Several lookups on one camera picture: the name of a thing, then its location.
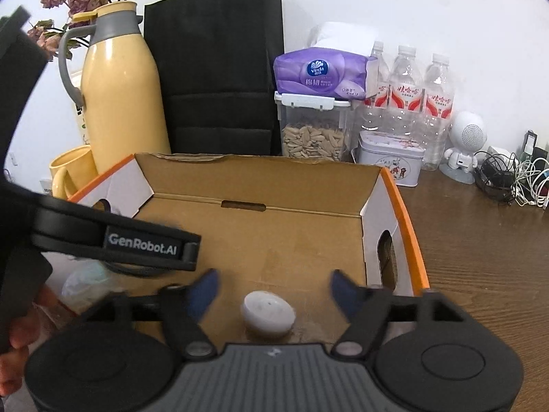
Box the black adapter cable bundle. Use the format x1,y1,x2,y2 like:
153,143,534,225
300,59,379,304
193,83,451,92
474,150,519,202

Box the yellow mug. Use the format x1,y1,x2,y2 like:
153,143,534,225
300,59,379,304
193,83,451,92
48,146,97,200

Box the clear water bottle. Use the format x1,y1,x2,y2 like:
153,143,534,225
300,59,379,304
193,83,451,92
422,53,455,171
354,41,391,136
386,45,425,147

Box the black paper bag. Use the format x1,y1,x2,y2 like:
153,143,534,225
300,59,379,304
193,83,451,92
143,0,286,155

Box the person's left hand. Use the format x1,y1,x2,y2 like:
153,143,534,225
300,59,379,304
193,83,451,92
0,287,63,396

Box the white milk carton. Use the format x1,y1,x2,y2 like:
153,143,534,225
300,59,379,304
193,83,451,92
71,69,93,147

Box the yellow thermos jug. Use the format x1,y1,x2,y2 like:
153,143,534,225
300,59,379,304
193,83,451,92
58,1,172,172

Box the clear container of seeds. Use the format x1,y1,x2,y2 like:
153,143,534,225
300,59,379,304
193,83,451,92
274,91,354,163

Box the white tin box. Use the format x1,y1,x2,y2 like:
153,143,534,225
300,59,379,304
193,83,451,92
356,131,425,187

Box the orange cardboard box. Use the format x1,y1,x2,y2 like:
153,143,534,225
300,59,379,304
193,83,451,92
66,152,431,344

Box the dried pink flowers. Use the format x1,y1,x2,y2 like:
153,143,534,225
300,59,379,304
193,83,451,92
28,0,136,61

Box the purple tissue pack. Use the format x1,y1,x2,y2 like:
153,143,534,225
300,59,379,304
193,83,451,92
273,21,378,100

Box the white robot figure speaker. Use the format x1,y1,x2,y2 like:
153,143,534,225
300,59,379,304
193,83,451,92
440,111,487,185

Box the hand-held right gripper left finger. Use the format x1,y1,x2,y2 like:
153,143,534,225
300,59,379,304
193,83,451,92
81,268,221,361

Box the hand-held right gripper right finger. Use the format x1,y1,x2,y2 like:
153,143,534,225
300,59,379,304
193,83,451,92
328,268,468,359

